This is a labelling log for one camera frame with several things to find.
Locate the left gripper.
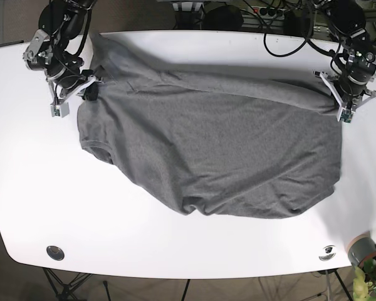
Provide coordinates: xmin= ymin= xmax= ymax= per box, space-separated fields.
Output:
xmin=313 ymin=71 xmax=376 ymax=111

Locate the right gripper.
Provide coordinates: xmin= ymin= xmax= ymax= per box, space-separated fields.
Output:
xmin=47 ymin=70 xmax=102 ymax=105

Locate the dark grey T-shirt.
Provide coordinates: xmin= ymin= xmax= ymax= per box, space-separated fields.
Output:
xmin=77 ymin=34 xmax=342 ymax=219

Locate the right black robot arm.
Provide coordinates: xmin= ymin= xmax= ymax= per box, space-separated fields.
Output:
xmin=23 ymin=1 xmax=100 ymax=107

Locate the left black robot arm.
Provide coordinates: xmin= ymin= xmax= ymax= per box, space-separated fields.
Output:
xmin=263 ymin=1 xmax=376 ymax=115

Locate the grey plant pot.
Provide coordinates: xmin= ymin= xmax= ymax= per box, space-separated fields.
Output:
xmin=346 ymin=234 xmax=376 ymax=268

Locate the right silver table grommet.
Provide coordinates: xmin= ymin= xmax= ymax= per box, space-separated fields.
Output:
xmin=318 ymin=245 xmax=337 ymax=261

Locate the silver table grommet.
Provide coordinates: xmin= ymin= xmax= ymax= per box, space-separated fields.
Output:
xmin=46 ymin=246 xmax=65 ymax=261
xmin=318 ymin=245 xmax=337 ymax=261

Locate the left silver table grommet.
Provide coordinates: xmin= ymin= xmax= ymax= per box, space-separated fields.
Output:
xmin=46 ymin=246 xmax=65 ymax=261

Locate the green potted plant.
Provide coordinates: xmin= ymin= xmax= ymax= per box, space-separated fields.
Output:
xmin=353 ymin=258 xmax=376 ymax=301

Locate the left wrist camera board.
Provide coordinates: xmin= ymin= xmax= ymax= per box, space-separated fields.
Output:
xmin=337 ymin=107 xmax=354 ymax=124

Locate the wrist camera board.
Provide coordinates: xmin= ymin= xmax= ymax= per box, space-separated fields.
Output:
xmin=337 ymin=107 xmax=354 ymax=124
xmin=50 ymin=102 xmax=70 ymax=118

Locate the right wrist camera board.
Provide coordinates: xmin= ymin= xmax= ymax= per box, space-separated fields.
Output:
xmin=50 ymin=102 xmax=70 ymax=118

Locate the black table leg frame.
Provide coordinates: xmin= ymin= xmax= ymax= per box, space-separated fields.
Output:
xmin=43 ymin=268 xmax=92 ymax=301

